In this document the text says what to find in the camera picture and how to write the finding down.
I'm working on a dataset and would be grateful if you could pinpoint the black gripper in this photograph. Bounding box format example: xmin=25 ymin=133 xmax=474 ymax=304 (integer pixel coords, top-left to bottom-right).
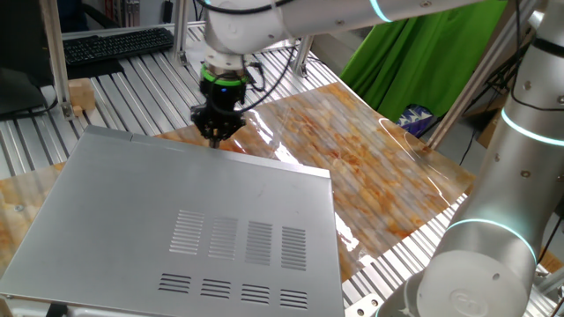
xmin=189 ymin=80 xmax=249 ymax=148

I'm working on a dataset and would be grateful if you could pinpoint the grey metal box lid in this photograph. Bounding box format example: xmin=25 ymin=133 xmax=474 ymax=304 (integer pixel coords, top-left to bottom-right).
xmin=0 ymin=125 xmax=345 ymax=317

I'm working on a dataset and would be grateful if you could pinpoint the black keyboard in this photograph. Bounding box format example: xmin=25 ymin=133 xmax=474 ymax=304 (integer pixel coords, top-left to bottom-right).
xmin=61 ymin=26 xmax=175 ymax=67

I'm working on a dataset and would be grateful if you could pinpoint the wooden block cube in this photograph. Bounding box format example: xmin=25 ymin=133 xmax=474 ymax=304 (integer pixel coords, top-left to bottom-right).
xmin=68 ymin=77 xmax=97 ymax=111

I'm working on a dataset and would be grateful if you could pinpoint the orange marble pattern sheet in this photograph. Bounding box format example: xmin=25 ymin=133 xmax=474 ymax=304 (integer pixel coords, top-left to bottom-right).
xmin=0 ymin=81 xmax=477 ymax=283

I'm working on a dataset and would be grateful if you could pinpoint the blue white patterned bag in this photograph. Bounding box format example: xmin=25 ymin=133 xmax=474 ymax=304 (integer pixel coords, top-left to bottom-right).
xmin=396 ymin=104 xmax=435 ymax=137

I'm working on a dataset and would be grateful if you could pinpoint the black computer monitor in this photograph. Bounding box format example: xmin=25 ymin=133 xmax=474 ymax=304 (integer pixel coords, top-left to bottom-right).
xmin=0 ymin=0 xmax=61 ymax=121

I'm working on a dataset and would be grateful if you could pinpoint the green cloth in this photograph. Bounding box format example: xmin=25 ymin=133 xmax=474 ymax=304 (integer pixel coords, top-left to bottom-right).
xmin=338 ymin=0 xmax=510 ymax=123

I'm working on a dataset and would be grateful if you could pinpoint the green adapter ring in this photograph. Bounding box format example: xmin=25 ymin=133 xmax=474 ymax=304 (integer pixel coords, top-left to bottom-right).
xmin=200 ymin=64 xmax=250 ymax=87

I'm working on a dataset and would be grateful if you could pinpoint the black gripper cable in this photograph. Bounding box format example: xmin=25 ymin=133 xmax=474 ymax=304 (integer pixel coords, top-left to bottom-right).
xmin=244 ymin=59 xmax=268 ymax=93

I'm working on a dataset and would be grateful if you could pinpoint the black camera cable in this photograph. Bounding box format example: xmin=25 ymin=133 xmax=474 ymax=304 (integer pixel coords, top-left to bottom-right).
xmin=193 ymin=0 xmax=297 ymax=116

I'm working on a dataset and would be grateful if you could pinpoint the aluminium frame post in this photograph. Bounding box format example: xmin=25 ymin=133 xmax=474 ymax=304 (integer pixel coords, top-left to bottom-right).
xmin=425 ymin=0 xmax=545 ymax=150
xmin=39 ymin=0 xmax=74 ymax=121
xmin=290 ymin=34 xmax=315 ymax=78
xmin=171 ymin=0 xmax=191 ymax=66

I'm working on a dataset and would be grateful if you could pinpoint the white corner bracket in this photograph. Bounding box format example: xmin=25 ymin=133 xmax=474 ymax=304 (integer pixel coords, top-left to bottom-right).
xmin=343 ymin=293 xmax=384 ymax=317

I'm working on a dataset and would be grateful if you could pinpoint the black cable strap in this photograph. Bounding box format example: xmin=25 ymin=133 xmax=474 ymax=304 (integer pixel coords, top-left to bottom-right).
xmin=531 ymin=37 xmax=564 ymax=59

